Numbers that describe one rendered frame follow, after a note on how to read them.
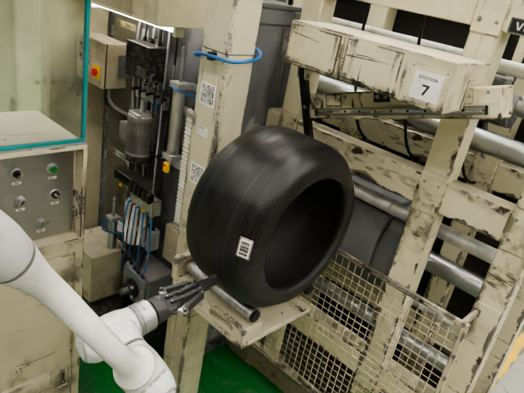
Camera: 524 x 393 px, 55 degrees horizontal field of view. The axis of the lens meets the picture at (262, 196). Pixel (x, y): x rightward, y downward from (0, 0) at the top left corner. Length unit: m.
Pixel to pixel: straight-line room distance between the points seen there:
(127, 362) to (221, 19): 1.04
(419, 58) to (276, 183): 0.54
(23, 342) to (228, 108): 1.16
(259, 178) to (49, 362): 1.25
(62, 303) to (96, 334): 0.10
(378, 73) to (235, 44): 0.46
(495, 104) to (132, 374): 1.21
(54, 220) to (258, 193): 0.86
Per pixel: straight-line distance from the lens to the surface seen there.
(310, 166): 1.48
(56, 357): 2.29
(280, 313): 1.89
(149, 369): 1.28
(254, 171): 1.45
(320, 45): 1.73
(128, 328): 1.37
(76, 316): 1.15
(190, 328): 2.14
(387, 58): 1.60
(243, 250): 1.43
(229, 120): 1.74
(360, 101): 1.81
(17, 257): 0.98
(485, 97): 1.62
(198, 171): 1.81
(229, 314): 1.74
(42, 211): 1.94
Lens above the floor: 1.92
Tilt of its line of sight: 24 degrees down
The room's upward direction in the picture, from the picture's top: 11 degrees clockwise
